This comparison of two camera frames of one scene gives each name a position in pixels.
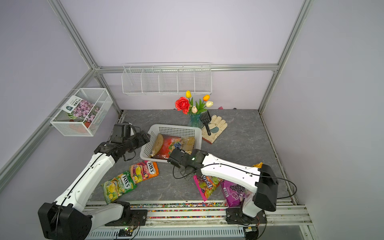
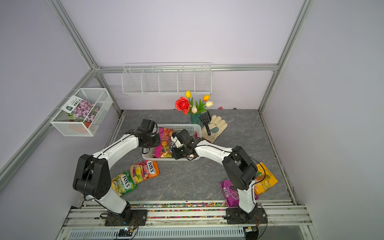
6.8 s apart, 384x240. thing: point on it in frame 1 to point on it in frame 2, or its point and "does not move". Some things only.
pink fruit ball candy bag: (207, 185) to (164, 150)
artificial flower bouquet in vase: (186, 104) does not move
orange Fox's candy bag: (143, 170) does not move
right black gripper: (183, 174) to (175, 153)
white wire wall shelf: (167, 78) does not move
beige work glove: (217, 126) does not move
